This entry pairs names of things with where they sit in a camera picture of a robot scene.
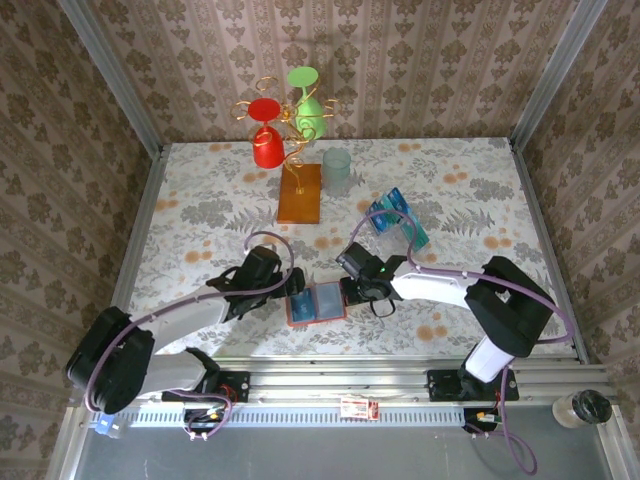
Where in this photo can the blue plug connector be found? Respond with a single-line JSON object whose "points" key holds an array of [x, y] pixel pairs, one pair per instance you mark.
{"points": [[104, 427]]}

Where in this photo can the translucent plastic cup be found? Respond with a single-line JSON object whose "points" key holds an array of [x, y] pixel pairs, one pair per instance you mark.
{"points": [[336, 175]]}

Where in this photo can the red plastic wine glass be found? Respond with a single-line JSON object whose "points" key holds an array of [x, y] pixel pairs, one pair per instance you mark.
{"points": [[267, 147]]}

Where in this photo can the aluminium mounting beam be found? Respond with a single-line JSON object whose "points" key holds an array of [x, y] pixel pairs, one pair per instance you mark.
{"points": [[340, 382]]}

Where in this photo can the clear jar black lid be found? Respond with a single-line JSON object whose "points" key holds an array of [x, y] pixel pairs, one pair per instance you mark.
{"points": [[592, 406]]}

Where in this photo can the small red matchbox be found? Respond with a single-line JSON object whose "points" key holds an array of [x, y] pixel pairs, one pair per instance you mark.
{"points": [[357, 407]]}

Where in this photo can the teal credit card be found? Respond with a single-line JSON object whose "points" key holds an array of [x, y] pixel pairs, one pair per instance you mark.
{"points": [[379, 206], [421, 232]]}

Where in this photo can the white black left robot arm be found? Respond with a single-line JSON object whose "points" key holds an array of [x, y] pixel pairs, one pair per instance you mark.
{"points": [[190, 312]]}

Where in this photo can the aluminium table side rail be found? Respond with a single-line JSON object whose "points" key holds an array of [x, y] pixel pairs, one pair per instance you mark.
{"points": [[142, 210], [540, 225]]}

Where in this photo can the aluminium lower frame rail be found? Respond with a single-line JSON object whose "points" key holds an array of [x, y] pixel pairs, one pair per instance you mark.
{"points": [[621, 450], [67, 450]]}

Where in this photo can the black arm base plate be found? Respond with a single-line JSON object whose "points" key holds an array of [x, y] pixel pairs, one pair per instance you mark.
{"points": [[237, 382], [440, 387]]}

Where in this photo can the green plastic wine glass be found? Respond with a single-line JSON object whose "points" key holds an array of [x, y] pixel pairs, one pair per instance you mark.
{"points": [[310, 117]]}

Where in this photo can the aluminium frame post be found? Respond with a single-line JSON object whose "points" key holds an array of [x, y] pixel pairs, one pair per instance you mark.
{"points": [[556, 75], [112, 75]]}

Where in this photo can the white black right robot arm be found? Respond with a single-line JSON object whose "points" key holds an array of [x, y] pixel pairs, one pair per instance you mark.
{"points": [[435, 287]]}

